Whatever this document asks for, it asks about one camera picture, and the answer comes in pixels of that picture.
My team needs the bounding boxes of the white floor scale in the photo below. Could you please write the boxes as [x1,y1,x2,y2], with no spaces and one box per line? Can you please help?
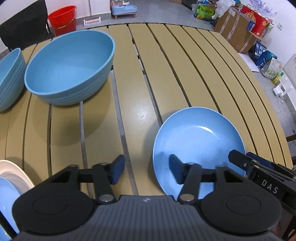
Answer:
[238,53,260,72]

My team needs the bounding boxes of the blue pet water feeder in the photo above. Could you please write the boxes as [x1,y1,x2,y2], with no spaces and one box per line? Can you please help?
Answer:
[110,0,138,18]

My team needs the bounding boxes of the purple coral decoration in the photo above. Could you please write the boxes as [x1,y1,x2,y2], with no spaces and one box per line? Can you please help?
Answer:
[251,0,278,14]

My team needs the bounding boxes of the white plastic stand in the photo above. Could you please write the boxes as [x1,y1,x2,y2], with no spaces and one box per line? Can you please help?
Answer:
[273,77,294,96]

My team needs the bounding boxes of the shallow light blue plate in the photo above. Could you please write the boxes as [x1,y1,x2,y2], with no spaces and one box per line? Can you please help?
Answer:
[153,107,247,196]
[0,177,22,235]

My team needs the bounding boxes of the white panel heater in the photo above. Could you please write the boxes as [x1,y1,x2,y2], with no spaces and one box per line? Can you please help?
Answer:
[283,54,296,90]

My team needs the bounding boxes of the red plastic bucket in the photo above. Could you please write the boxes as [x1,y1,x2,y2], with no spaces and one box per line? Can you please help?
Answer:
[48,6,77,36]

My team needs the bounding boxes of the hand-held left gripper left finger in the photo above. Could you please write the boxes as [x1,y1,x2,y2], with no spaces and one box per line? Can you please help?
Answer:
[47,155,125,204]

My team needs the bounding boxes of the black fabric chair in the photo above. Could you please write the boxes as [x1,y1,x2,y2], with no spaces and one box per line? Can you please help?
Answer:
[0,0,55,52]

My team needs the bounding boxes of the cream round plate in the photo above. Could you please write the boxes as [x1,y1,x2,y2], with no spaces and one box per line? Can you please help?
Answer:
[0,160,35,196]

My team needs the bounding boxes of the green printed bag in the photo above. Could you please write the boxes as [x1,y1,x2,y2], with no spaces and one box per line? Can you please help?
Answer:
[194,5,215,20]

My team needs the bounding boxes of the tan slatted folding table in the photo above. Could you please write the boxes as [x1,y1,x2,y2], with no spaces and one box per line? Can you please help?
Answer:
[0,23,294,234]

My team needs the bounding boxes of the large taped cardboard box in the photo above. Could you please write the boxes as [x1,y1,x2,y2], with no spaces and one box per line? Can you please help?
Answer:
[213,6,263,54]

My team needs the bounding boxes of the deep blue ribbed bowl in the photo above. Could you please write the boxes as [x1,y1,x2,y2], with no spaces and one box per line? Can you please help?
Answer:
[0,48,27,112]
[24,30,115,106]

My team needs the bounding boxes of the red gift box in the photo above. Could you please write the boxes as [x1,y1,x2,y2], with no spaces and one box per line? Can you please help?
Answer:
[240,5,270,36]

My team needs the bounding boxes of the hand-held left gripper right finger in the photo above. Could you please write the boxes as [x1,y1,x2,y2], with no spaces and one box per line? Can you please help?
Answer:
[169,154,245,204]

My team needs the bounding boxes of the white and green bag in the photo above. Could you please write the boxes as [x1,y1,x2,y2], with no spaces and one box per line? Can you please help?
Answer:
[261,57,284,79]

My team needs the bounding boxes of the white plastic bag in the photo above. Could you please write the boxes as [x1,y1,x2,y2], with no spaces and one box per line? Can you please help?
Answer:
[211,0,236,19]

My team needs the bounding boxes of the blue pet food bag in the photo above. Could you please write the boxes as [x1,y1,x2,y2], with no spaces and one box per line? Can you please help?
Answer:
[251,41,277,69]

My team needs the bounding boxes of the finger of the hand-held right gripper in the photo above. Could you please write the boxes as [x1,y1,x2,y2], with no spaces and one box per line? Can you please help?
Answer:
[228,149,262,176]
[246,152,296,179]

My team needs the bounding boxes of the white mop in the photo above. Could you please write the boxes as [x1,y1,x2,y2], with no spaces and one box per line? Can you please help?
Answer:
[83,16,101,25]

